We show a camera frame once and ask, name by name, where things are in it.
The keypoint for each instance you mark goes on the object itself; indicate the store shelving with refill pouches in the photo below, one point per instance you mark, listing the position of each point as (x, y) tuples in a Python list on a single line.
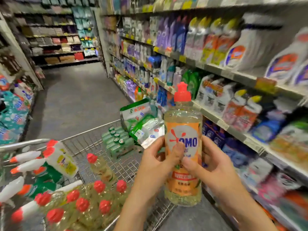
[(17, 60)]

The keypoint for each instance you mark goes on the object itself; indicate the cluster of yellow red-capped bottles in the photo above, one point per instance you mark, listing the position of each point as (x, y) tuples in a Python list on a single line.
[(86, 204)]

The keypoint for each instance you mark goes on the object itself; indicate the cluster of blue cleaner bottles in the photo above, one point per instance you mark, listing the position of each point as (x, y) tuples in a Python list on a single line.
[(214, 134)]

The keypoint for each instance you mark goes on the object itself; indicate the row of purple cleaner bottles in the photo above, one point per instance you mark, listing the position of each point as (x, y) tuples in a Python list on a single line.
[(171, 33)]

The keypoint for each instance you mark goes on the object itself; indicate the distant store shelving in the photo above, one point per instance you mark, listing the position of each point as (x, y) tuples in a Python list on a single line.
[(57, 36)]

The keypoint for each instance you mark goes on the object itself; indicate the row of yellow-capped cleaner bottles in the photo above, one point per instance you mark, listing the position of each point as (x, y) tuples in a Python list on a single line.
[(211, 43)]

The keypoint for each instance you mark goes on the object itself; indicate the grey shopping cart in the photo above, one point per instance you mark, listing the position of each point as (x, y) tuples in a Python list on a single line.
[(120, 161)]

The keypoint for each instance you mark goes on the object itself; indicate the person's left hand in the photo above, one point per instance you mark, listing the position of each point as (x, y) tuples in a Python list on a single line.
[(154, 173)]

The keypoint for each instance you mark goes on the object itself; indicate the row of white green-capped bottles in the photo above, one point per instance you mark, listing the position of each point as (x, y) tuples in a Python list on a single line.
[(291, 142)]

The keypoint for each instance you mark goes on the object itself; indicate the white orange spray bottles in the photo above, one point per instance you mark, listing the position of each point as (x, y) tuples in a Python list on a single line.
[(245, 45)]

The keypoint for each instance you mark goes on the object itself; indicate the row of teal blue pouches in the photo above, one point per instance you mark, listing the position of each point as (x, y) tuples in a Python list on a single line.
[(14, 115)]

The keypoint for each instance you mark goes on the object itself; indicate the person's right forearm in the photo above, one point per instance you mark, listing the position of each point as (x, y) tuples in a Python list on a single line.
[(248, 219)]

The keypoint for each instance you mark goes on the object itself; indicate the large green white cleaner pouch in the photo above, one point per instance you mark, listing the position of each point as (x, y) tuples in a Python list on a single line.
[(135, 113), (147, 132)]

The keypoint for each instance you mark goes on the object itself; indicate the white orange-trigger spray bottle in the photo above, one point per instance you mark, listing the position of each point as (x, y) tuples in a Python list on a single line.
[(286, 62), (301, 77)]

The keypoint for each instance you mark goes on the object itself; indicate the pack of green small bottles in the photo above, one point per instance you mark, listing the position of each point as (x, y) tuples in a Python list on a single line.
[(118, 142)]

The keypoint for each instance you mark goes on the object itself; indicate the white red-capped cleaner bottle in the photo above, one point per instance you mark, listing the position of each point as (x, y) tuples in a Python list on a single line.
[(61, 161)]

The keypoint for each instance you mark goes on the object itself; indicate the yellow-capped pink-label cleaner bottle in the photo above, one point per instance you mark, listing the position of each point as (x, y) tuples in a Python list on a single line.
[(233, 110), (248, 117)]

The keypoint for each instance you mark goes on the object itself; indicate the small yellow red-capped bottle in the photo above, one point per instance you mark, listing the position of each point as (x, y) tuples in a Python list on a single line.
[(184, 137)]

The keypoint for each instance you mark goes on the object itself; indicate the clear-wrapped white bottle pack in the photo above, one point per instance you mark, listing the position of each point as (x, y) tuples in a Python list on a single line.
[(214, 96)]

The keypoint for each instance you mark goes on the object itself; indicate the blue spray bottle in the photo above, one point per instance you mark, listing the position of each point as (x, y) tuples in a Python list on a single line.
[(267, 128)]

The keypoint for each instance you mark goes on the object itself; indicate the cluster of green cleaner bottles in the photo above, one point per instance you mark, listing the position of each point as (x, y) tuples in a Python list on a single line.
[(191, 83)]

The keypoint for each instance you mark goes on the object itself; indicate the person's right hand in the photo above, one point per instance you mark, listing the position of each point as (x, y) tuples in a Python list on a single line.
[(221, 180)]

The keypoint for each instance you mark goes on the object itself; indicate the orange promo sign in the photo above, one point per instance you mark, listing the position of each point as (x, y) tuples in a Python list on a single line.
[(265, 85)]

